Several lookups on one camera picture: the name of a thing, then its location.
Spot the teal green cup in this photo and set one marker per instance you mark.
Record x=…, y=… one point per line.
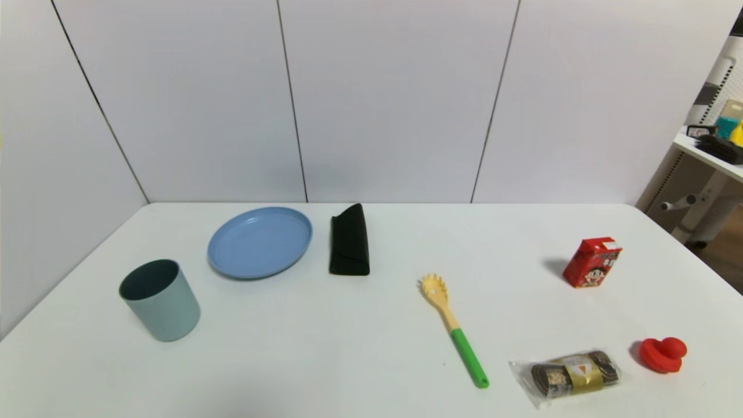
x=165, y=307

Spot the blue plate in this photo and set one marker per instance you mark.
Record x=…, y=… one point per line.
x=259, y=242

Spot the black glasses case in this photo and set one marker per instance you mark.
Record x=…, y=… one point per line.
x=350, y=241

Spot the yellow object on desk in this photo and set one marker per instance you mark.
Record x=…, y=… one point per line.
x=738, y=134

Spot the red milk carton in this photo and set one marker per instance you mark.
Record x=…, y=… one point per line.
x=592, y=263

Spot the yellow green pasta spoon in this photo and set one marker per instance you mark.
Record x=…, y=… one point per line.
x=455, y=331

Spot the wrapped chocolate cake roll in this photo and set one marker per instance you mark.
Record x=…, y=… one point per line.
x=572, y=374

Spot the white side desk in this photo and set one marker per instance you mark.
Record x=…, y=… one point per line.
x=696, y=186

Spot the teal box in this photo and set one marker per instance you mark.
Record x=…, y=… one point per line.
x=726, y=126

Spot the red rubber duck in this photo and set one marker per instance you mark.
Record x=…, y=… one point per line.
x=662, y=352

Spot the black tray of items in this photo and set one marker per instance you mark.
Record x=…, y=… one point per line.
x=720, y=148

